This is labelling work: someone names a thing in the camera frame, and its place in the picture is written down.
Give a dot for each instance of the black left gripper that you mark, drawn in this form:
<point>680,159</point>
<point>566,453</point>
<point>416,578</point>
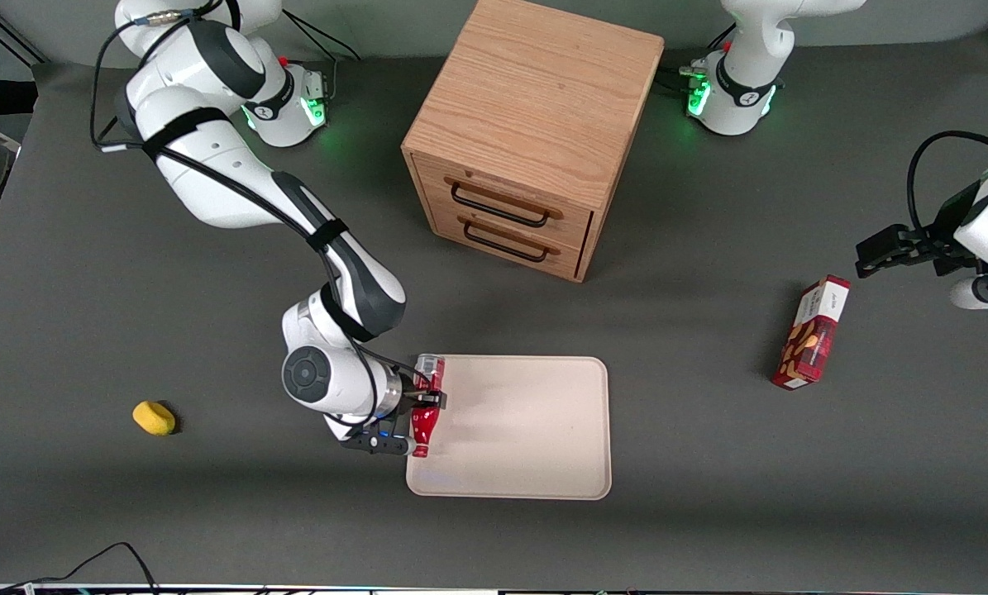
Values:
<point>938,232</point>

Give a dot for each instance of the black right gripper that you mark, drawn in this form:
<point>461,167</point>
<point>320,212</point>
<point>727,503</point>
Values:
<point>411,402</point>

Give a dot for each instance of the red coke bottle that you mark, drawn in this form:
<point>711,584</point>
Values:
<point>426,426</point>

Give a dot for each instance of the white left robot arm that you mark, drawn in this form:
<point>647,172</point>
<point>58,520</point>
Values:
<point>750,66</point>

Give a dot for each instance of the beige plastic tray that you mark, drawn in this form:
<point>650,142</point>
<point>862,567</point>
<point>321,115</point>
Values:
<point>527,438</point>

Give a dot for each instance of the red cracker box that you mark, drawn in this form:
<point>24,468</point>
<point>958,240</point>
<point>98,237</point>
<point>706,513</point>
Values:
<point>812,335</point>

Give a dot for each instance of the wooden drawer front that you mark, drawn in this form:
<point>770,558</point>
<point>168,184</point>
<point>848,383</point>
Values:
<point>510,248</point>
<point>502,194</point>

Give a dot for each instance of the yellow sponge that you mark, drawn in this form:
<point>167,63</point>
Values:
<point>154,418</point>

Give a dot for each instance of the wooden drawer cabinet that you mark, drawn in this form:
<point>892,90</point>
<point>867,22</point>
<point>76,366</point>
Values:
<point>535,107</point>

